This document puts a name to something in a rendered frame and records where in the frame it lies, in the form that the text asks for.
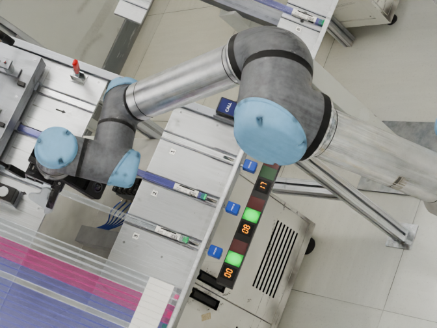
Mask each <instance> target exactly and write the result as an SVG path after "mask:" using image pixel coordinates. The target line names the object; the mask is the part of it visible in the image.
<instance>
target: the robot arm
mask: <svg viewBox="0 0 437 328"><path fill-rule="evenodd" d="M312 79H313V59H312V56H311V53H310V51H309V49H308V47H307V45H306V44H305V43H304V42H303V41H302V39H301V38H300V37H298V36H297V35H296V34H294V33H292V32H291V31H289V30H287V29H284V28H281V27H275V26H267V25H266V26H259V27H253V28H249V29H246V30H244V31H241V32H239V33H237V34H234V35H232V36H231V37H230V38H229V40H228V43H227V44H226V45H223V46H220V47H219V48H216V49H213V50H211V51H208V52H207V53H204V54H202V55H199V56H197V57H195V58H192V59H190V60H187V61H185V62H183V63H180V64H178V65H175V66H173V67H171V68H168V69H166V70H163V71H162V72H159V73H156V74H154V75H151V76H150V77H147V78H144V79H142V80H140V81H137V80H136V79H133V78H130V77H124V78H121V77H117V78H114V79H113V80H112V81H111V82H110V83H109V85H108V87H107V91H106V93H105V95H104V97H103V106H102V109H101V114H100V116H99V121H98V125H97V128H96V133H95V136H94V140H92V139H87V138H83V137H79V136H76V135H73V133H72V132H71V131H69V130H67V129H66V128H63V127H60V126H53V127H50V128H48V129H46V130H44V131H43V132H42V133H41V134H40V135H39V136H38V138H37V141H36V144H35V146H34V148H33V151H32V152H31V155H30V156H29V158H28V162H30V163H29V166H28V167H27V170H26V172H25V178H26V179H29V180H31V181H34V182H37V183H39V184H42V185H43V184H44V183H45V184H46V185H50V186H51V188H52V189H51V188H49V187H43V188H42V190H41V192H39V193H32V192H31V193H29V195H28V197H29V199H30V200H32V201H33V202H35V203H36V204H37V205H39V206H41V207H42V208H43V209H44V213H45V214H46V215H47V214H49V213H51V212H52V211H53V208H54V207H55V204H56V201H57V199H58V196H59V193H60V192H62V190H63V188H64V186H65V184H67V185H68V186H70V187H72V188H74V189H75V190H77V191H78V192H80V193H82V194H84V195H85V196H87V197H88V198H90V199H97V200H99V199H100V198H101V196H102V194H103V192H104V190H105V188H106V185H109V186H110V185H114V186H118V187H124V188H130V187H131V186H132V185H133V184H134V182H135V178H136V176H137V171H138V168H139V163H140V152H138V151H135V150H134V149H132V147H133V142H134V138H135V133H136V130H137V124H138V123H139V122H142V121H145V120H147V119H150V118H153V117H155V116H158V115H161V114H163V113H167V112H169V111H172V110H175V109H177V108H180V107H183V106H185V105H188V104H190V103H193V102H197V101H199V100H202V99H204V98H207V97H210V96H212V95H215V94H218V93H220V92H224V91H225V90H229V89H232V88H234V87H237V86H239V85H240V87H239V94H238V99H237V105H236V107H235V111H234V128H233V133H234V137H235V139H236V141H237V144H238V145H239V147H240V148H241V149H242V151H243V152H245V153H246V154H247V155H249V156H250V157H252V158H254V159H256V160H258V161H260V162H262V163H266V164H269V165H274V164H275V163H277V164H278V165H291V164H294V163H296V162H297V161H306V160H308V159H310V158H312V157H316V158H318V159H321V160H323V161H326V162H328V163H331V164H333V165H336V166H338V167H341V168H342V169H345V170H348V171H351V172H353V173H355V174H358V175H360V176H363V177H365V178H368V179H370V180H373V181H375V182H378V183H380V184H382V185H385V186H388V187H390V188H392V189H395V190H398V191H400V192H402V193H405V194H407V195H410V196H412V197H415V198H418V199H419V200H422V201H423V203H424V205H425V207H426V209H427V211H428V212H430V213H431V214H433V215H436V216H437V152H434V151H432V150H429V149H428V148H425V147H423V146H420V145H418V144H416V143H413V142H411V141H409V140H406V139H404V138H402V137H400V136H397V135H395V134H393V133H390V132H388V131H386V130H383V129H381V128H378V127H376V126H374V125H372V124H369V123H367V122H365V121H363V120H360V119H358V118H356V117H353V116H351V115H348V114H347V113H344V112H342V111H339V110H337V109H334V105H333V102H332V99H331V98H330V96H328V95H326V94H324V93H322V92H319V91H318V90H315V89H313V88H312ZM28 176H30V177H31V178H30V177H28ZM48 196H49V197H48Z"/></svg>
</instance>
